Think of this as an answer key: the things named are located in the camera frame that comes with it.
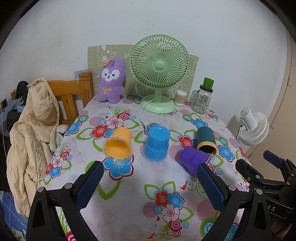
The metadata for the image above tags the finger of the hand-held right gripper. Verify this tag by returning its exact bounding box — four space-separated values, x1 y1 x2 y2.
263 150 296 181
235 159 264 189

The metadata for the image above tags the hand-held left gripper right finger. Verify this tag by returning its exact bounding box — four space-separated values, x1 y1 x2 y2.
196 163 275 241

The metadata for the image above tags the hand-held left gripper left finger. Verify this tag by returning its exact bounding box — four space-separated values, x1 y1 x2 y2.
26 160 105 241

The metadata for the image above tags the purple cup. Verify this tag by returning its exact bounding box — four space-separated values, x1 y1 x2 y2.
178 146 216 174

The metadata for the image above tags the dark teal cup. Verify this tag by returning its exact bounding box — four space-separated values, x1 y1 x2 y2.
196 126 218 155

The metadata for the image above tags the orange cup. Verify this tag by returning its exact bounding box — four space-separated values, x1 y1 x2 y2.
102 127 135 166

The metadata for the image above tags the blue cup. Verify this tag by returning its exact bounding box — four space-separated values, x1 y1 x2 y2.
143 126 171 162

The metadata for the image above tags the white floor fan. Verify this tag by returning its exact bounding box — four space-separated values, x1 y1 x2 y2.
236 108 270 146

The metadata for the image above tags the floral tablecloth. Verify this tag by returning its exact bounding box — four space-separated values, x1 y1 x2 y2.
38 94 253 241

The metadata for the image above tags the beige door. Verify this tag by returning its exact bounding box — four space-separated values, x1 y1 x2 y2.
251 30 296 168

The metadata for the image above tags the beige padded jacket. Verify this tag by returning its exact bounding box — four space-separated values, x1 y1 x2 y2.
6 78 64 217

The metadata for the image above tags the blue checked bedsheet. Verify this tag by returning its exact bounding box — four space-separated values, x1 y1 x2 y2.
0 191 31 241

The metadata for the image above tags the glass mug with green lid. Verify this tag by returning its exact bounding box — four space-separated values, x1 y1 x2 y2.
190 77 215 115

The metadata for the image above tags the cotton swab container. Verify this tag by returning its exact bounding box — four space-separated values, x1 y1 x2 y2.
174 90 187 107

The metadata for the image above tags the wooden chair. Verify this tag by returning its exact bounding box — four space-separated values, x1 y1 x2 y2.
46 71 95 127

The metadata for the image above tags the purple plush bunny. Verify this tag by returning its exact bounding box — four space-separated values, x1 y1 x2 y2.
96 58 127 103

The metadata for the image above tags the black garment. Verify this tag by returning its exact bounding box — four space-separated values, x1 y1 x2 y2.
16 81 30 100

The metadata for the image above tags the green desk fan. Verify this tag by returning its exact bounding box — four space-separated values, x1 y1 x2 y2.
129 34 191 114

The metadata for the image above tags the white fan cable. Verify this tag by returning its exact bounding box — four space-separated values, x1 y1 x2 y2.
139 94 156 130

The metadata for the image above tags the green printed wall mat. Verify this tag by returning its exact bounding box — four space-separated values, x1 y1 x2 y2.
87 44 199 98

